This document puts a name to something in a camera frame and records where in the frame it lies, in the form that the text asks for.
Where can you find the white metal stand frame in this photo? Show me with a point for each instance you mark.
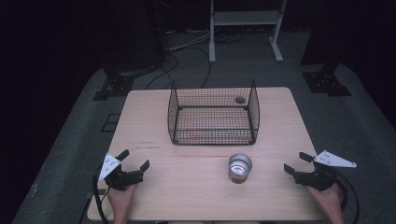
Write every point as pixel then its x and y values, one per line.
pixel 212 37

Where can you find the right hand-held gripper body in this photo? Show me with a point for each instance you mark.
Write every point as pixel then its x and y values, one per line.
pixel 317 179

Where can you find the round grey table grommet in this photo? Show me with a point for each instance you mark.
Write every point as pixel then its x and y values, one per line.
pixel 240 100

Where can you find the dark floor outlet box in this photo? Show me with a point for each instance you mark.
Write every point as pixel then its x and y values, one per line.
pixel 110 123

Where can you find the person's left hand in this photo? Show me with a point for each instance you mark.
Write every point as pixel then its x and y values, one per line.
pixel 121 203

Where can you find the silver metal can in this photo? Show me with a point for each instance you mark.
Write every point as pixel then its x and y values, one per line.
pixel 239 174

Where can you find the person's right hand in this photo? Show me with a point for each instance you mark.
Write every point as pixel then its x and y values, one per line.
pixel 330 202

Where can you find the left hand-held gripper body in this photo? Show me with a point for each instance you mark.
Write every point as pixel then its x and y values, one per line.
pixel 124 179

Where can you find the black stand base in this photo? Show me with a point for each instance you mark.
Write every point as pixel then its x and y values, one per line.
pixel 116 85
pixel 325 82

